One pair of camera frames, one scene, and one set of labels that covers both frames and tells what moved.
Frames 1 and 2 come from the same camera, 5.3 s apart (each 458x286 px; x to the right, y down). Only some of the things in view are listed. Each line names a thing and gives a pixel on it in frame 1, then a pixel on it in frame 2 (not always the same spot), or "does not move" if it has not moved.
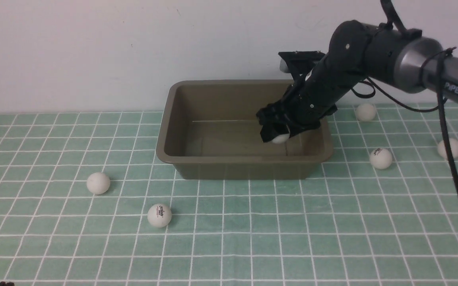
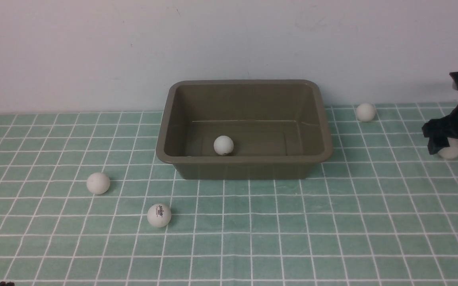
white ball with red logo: [281, 138] → [223, 145]
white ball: [366, 112] does not move
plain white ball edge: [456, 147] does not move
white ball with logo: [159, 215] does not move
